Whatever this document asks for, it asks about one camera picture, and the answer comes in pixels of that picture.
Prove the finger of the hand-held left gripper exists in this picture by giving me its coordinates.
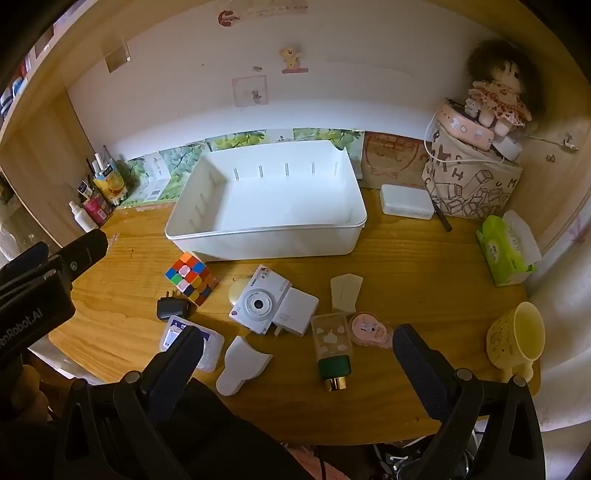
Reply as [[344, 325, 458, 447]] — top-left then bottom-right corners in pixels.
[[55, 228, 109, 278], [0, 242, 49, 284]]

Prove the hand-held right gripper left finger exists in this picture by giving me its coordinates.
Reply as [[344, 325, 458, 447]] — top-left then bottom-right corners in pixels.
[[54, 325, 206, 480]]

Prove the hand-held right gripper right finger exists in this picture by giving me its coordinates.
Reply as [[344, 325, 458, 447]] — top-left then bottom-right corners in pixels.
[[392, 323, 548, 480]]

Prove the clear plastic case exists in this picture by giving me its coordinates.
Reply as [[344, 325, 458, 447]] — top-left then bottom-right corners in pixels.
[[158, 316, 225, 373]]

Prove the black charger plug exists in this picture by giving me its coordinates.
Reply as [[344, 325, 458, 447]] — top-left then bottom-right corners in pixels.
[[156, 290, 191, 323]]

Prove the pink round compact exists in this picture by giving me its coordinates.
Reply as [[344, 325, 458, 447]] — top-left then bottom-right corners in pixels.
[[348, 311, 393, 350]]

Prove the colourful puzzle cube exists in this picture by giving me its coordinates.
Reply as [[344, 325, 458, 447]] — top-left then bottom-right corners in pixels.
[[165, 252, 220, 307]]

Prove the perfume bottle with green cap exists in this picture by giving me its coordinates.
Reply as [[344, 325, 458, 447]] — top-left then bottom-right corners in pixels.
[[311, 312, 354, 393]]

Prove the white compact camera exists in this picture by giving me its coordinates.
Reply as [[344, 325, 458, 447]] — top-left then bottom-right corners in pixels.
[[228, 264, 291, 334]]

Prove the white power adapter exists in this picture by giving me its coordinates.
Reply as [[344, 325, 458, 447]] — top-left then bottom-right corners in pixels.
[[272, 286, 320, 339]]

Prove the white plastic storage bin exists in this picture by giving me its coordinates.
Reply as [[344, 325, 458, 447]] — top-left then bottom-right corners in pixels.
[[165, 140, 368, 262]]

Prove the white plastic bottle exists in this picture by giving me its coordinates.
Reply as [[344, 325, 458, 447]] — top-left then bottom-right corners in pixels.
[[68, 200, 100, 233]]

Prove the yellow mug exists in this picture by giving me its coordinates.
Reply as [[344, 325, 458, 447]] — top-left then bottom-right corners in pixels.
[[486, 302, 546, 382]]

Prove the small beige box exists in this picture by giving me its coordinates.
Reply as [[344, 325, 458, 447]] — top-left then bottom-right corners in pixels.
[[329, 273, 365, 313]]

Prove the white carton box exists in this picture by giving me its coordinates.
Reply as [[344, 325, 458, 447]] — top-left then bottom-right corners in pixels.
[[141, 150, 171, 201]]

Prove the grape print paper strip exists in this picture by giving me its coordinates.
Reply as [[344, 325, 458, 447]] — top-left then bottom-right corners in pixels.
[[115, 127, 365, 208]]

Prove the green tissue pack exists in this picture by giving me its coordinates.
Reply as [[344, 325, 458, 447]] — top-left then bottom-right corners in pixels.
[[475, 210, 542, 288]]

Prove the black pen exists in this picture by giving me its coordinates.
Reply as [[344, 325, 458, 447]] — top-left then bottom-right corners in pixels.
[[431, 196, 452, 232]]

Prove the white lidded box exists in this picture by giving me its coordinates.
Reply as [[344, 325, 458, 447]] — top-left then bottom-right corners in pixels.
[[380, 184, 435, 220]]

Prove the row of books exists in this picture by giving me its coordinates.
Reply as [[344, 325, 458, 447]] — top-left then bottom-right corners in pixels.
[[0, 46, 38, 121]]

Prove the printed fabric bag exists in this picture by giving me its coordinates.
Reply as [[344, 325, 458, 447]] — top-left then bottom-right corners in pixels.
[[421, 124, 524, 219]]

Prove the brown drawn cardboard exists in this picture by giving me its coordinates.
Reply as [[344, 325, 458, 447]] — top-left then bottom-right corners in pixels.
[[361, 131, 430, 190]]

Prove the white charger block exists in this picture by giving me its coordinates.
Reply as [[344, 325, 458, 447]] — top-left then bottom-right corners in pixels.
[[492, 131, 523, 161]]

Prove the pink round tin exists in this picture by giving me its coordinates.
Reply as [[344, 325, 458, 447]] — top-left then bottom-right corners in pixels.
[[436, 98, 495, 151]]

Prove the rag doll with dark hair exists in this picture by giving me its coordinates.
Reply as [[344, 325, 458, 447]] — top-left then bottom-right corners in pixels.
[[464, 39, 543, 137]]

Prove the clear wall hook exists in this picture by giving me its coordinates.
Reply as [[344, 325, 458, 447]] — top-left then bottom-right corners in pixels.
[[104, 41, 132, 73]]

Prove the pink square wall sticker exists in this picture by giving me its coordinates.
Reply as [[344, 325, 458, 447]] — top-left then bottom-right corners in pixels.
[[232, 75, 269, 108]]

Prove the white cable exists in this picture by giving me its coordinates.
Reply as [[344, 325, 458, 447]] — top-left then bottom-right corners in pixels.
[[424, 108, 509, 164]]

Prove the bear wall sticker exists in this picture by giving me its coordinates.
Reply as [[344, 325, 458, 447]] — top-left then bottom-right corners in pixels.
[[278, 45, 309, 75]]

